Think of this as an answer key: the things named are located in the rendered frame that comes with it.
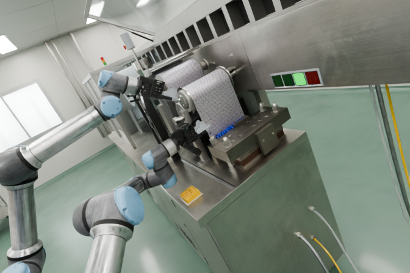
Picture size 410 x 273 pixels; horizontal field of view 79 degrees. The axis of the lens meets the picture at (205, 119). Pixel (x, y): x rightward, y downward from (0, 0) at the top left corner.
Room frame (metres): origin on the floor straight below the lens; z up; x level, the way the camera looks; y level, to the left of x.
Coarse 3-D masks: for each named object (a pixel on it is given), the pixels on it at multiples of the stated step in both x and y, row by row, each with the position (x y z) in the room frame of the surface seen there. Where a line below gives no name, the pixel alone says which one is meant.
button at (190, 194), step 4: (188, 188) 0.99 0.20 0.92; (192, 188) 0.98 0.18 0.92; (184, 192) 0.97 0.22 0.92; (188, 192) 0.96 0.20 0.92; (192, 192) 0.94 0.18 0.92; (196, 192) 0.94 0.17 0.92; (184, 196) 0.94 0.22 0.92; (188, 196) 0.93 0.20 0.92; (192, 196) 0.93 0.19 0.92; (196, 196) 0.93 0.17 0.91; (184, 200) 0.94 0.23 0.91; (188, 200) 0.92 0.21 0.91
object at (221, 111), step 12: (216, 96) 1.20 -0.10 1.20; (228, 96) 1.22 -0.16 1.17; (204, 108) 1.16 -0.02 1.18; (216, 108) 1.19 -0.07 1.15; (228, 108) 1.21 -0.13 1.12; (240, 108) 1.24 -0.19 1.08; (204, 120) 1.15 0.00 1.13; (216, 120) 1.17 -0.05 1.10; (228, 120) 1.20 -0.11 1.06; (216, 132) 1.16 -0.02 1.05
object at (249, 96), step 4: (236, 92) 1.38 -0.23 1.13; (240, 92) 1.35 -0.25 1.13; (244, 92) 1.32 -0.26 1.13; (248, 92) 1.30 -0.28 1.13; (252, 92) 1.30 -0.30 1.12; (240, 96) 1.36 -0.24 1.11; (244, 96) 1.33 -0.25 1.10; (248, 96) 1.30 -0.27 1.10; (252, 96) 1.30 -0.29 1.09; (244, 100) 1.34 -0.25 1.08; (248, 100) 1.31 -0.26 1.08; (252, 100) 1.30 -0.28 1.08; (248, 104) 1.32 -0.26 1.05; (252, 104) 1.29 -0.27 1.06; (256, 104) 1.30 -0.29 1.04; (248, 108) 1.33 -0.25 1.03; (252, 108) 1.30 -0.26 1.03; (256, 108) 1.30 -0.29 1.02; (252, 112) 1.32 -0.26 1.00
